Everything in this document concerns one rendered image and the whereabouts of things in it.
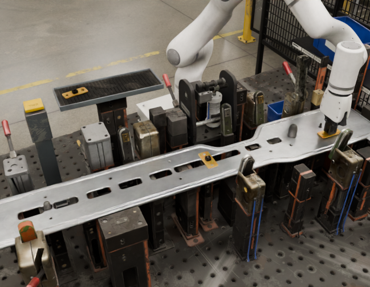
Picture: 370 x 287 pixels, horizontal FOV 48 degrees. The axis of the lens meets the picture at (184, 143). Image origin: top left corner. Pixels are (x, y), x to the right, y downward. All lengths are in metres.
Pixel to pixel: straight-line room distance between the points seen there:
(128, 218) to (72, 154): 0.85
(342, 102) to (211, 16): 0.56
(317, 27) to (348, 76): 0.18
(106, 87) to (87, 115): 2.02
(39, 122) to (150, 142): 0.38
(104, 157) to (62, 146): 0.67
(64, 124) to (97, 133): 2.10
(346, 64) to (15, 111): 2.90
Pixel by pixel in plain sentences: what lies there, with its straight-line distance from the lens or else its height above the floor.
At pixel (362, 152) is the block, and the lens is 1.60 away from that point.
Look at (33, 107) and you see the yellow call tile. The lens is 1.47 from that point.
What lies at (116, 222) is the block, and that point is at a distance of 1.19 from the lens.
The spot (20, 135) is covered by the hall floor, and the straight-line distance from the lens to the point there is 3.46.
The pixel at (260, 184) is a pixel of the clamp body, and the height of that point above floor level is 1.04.
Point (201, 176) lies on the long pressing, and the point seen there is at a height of 1.00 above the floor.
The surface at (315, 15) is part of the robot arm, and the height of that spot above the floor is 1.42.
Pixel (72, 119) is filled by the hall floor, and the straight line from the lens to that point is 3.52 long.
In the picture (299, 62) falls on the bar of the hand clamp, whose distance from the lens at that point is 1.63.
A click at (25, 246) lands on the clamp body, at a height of 1.06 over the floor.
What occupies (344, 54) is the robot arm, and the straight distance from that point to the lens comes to 1.41.
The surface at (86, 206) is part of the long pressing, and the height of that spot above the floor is 1.00.
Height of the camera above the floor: 1.90
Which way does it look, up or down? 37 degrees down
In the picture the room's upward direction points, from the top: straight up
